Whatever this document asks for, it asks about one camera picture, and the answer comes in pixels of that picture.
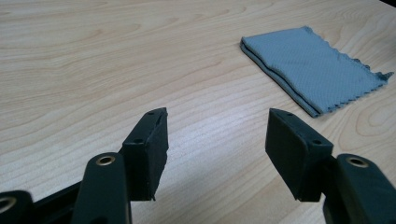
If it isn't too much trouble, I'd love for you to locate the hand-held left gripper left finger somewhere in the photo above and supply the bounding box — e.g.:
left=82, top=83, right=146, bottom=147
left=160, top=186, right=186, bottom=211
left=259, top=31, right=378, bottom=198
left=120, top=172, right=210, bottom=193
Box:
left=70, top=106, right=170, bottom=224

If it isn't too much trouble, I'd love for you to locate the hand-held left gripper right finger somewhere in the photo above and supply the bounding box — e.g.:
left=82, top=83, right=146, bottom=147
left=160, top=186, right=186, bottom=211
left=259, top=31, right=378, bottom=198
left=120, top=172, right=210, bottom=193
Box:
left=264, top=107, right=396, bottom=224

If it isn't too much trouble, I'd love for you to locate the grey-blue cloth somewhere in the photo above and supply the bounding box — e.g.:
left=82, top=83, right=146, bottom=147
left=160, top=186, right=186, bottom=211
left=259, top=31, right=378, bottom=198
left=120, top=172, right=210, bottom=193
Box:
left=239, top=25, right=395, bottom=119

